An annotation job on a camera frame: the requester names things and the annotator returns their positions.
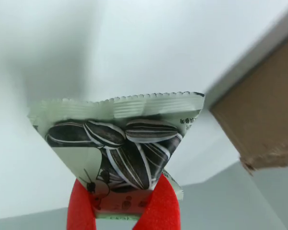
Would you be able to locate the sunflower seed snack packet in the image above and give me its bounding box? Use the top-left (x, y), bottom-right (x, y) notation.
top-left (26, 91), bottom-right (206, 220)

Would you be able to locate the brown cardboard box bin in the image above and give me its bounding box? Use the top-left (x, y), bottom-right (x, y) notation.
top-left (210, 31), bottom-right (288, 177)

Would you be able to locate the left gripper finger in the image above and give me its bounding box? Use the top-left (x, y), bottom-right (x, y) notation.
top-left (132, 173), bottom-right (182, 230)
top-left (66, 178), bottom-right (99, 230)

